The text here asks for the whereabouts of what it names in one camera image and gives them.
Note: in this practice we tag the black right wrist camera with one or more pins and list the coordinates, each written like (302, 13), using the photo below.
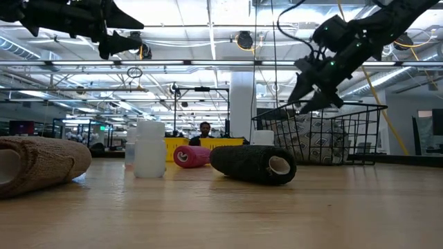
(330, 32)

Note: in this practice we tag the black bandage roll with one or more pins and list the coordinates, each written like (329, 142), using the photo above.
(245, 162)

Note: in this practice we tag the pink bandage roll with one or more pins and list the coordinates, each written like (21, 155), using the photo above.
(194, 156)

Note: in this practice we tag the white building column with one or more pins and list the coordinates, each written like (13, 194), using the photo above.
(242, 103)

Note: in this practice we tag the dark wall monitor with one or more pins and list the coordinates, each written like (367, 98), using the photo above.
(437, 121)

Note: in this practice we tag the patterned grey fabric pouch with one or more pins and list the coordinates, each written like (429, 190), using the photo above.
(311, 138)

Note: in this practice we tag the yellow plastic basket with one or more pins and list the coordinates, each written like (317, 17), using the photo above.
(176, 150)
(225, 142)

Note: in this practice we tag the black background frame stand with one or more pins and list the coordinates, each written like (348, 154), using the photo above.
(202, 89)

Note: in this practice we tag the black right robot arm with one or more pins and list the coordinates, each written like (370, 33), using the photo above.
(398, 17)

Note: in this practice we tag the person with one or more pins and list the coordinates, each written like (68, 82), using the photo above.
(204, 133)

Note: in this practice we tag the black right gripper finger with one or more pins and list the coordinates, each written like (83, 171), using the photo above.
(301, 86)
(318, 102)

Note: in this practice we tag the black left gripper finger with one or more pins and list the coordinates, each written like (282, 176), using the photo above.
(121, 19)
(117, 43)

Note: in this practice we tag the brown bandage roll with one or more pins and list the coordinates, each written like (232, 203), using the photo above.
(41, 162)

